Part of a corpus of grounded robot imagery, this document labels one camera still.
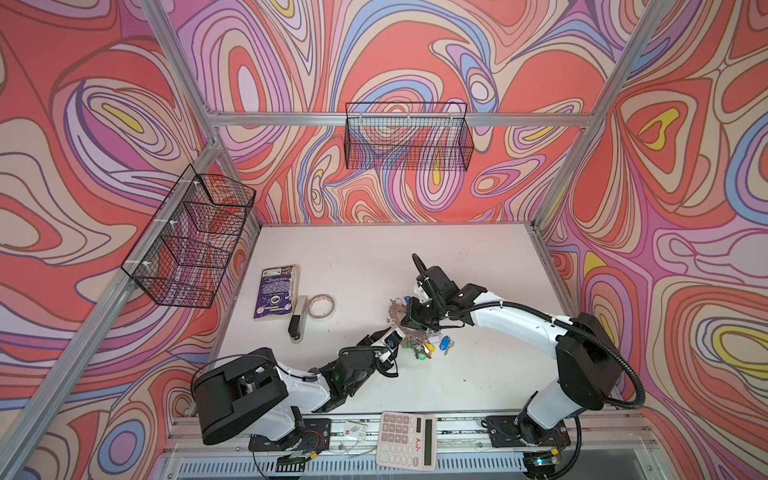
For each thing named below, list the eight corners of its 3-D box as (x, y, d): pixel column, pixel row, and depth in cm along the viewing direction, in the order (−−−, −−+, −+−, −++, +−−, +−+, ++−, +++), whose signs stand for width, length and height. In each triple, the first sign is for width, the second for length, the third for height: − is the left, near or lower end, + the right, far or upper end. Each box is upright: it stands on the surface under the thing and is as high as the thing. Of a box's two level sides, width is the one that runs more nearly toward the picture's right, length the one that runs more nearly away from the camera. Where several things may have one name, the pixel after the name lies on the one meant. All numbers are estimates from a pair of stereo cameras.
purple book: (256, 320, 95) (253, 315, 92) (263, 272, 107) (261, 267, 105) (297, 315, 96) (295, 310, 94) (300, 268, 108) (298, 263, 106)
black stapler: (289, 343, 90) (285, 337, 86) (298, 301, 99) (295, 295, 96) (302, 343, 90) (299, 337, 86) (310, 301, 99) (308, 295, 96)
